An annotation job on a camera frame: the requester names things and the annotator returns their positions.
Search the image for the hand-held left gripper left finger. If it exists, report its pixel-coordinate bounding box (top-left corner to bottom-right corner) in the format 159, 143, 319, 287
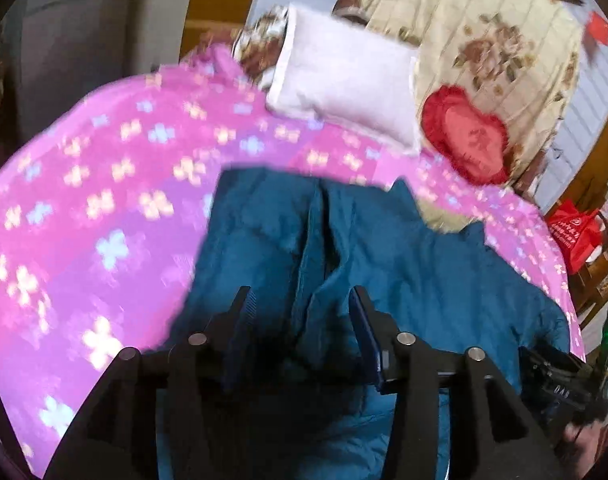
44, 285, 257, 480

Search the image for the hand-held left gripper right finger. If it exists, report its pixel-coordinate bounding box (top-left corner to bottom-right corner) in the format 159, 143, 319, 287
349, 285, 560, 480

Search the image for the teal quilted jacket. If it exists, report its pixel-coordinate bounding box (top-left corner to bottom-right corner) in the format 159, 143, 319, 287
156, 167, 572, 480

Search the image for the person's right hand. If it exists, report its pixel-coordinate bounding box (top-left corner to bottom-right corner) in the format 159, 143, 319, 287
562, 404, 608, 467

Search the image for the wooden shelf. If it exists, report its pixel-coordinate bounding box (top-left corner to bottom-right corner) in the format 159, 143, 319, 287
568, 200, 608, 322

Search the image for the red shopping bag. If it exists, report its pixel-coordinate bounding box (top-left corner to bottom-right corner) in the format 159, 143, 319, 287
548, 199, 607, 276

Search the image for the pink floral bedsheet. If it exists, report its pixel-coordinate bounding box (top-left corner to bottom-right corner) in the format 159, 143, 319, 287
0, 42, 585, 476

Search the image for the red heart cushion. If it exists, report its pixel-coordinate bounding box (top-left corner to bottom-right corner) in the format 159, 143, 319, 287
421, 85, 510, 187

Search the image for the white pillow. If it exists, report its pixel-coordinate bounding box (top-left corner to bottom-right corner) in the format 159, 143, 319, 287
266, 2, 423, 157

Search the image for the brown floral pillow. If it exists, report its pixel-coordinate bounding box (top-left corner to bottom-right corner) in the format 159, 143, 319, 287
231, 5, 295, 87

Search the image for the beige rose print quilt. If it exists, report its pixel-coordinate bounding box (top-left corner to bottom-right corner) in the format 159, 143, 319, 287
334, 0, 585, 197

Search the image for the grey refrigerator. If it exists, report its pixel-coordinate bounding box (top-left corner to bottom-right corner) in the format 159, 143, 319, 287
0, 0, 185, 137

